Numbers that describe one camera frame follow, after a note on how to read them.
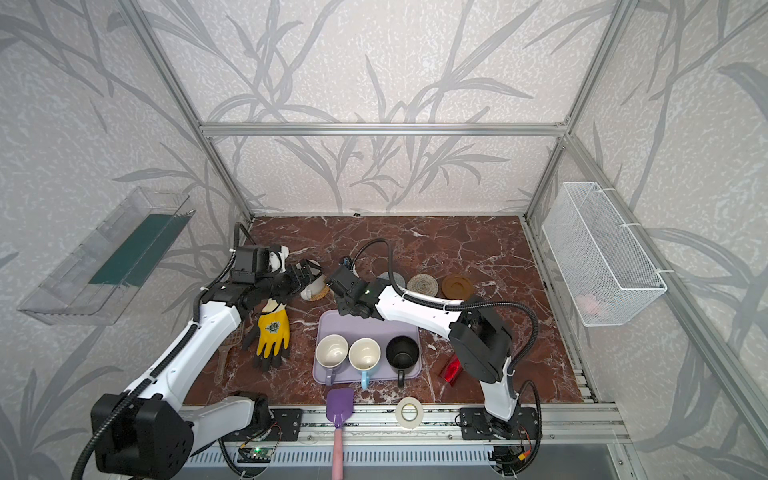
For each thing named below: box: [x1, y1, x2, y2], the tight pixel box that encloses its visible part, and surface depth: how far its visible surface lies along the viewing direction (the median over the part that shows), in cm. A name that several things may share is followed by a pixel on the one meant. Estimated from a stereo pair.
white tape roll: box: [395, 396, 424, 429], surface depth 77 cm
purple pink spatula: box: [326, 387, 354, 480], surface depth 75 cm
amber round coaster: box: [442, 275, 474, 301], surface depth 101 cm
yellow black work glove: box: [243, 298, 290, 371], surface depth 87 cm
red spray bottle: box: [442, 353, 463, 387], surface depth 80 cm
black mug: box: [386, 335, 420, 388], surface depth 80 cm
